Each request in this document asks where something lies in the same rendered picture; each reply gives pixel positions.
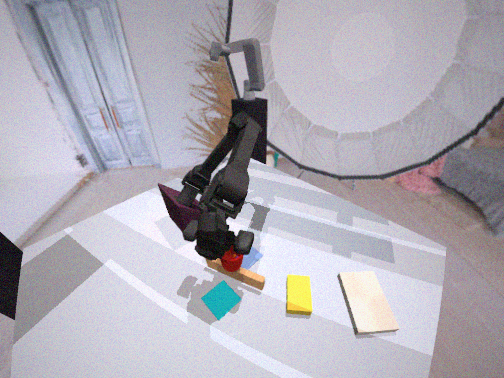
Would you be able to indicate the yellow rectangular block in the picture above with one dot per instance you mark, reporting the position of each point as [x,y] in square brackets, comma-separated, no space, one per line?
[298,295]

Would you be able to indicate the brown wooden block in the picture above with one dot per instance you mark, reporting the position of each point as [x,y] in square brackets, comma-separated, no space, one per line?
[246,276]

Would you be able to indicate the red cup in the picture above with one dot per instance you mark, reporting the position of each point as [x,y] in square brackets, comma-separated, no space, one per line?
[230,263]

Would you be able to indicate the beige flat rectangular slab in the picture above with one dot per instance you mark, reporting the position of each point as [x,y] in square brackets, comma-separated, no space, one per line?
[368,308]

